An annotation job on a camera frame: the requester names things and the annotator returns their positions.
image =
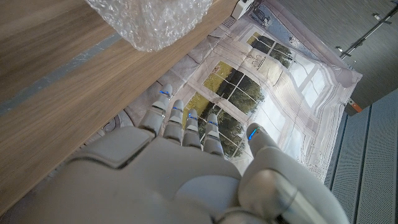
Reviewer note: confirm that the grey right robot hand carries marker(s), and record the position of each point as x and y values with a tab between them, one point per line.
155	186

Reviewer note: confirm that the clear bubble wrap sheet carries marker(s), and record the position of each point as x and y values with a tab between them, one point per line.
149	21

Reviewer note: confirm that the grey tape table outline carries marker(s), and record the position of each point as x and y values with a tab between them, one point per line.
62	71

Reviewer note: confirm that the printed window backdrop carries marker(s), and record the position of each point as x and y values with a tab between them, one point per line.
280	81

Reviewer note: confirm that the orange backdrop clamp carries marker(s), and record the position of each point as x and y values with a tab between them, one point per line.
355	106

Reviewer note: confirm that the black ceiling track rail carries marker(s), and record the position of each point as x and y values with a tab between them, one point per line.
367	32

